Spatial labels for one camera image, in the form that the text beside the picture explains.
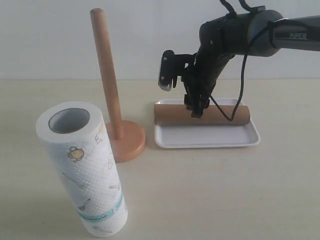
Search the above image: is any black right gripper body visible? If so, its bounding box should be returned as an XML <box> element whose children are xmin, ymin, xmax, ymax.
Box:
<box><xmin>174</xmin><ymin>49</ymin><xmax>225</xmax><ymax>97</ymax></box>

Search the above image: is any brown cardboard tube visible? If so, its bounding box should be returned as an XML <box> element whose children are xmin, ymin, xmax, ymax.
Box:
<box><xmin>154</xmin><ymin>104</ymin><xmax>251</xmax><ymax>126</ymax></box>

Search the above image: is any printed white paper towel roll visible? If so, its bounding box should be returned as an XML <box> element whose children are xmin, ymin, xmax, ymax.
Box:
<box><xmin>35</xmin><ymin>101</ymin><xmax>128</xmax><ymax>238</ymax></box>

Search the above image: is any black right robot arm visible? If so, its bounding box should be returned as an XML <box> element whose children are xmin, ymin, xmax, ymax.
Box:
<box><xmin>177</xmin><ymin>10</ymin><xmax>320</xmax><ymax>118</ymax></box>

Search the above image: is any wooden paper towel holder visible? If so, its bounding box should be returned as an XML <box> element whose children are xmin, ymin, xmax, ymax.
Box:
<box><xmin>90</xmin><ymin>8</ymin><xmax>146</xmax><ymax>163</ymax></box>

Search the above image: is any white rectangular tray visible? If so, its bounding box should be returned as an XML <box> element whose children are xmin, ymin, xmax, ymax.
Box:
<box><xmin>154</xmin><ymin>98</ymin><xmax>262</xmax><ymax>150</ymax></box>

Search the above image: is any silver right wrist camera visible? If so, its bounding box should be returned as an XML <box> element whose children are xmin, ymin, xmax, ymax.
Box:
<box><xmin>158</xmin><ymin>50</ymin><xmax>175</xmax><ymax>92</ymax></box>

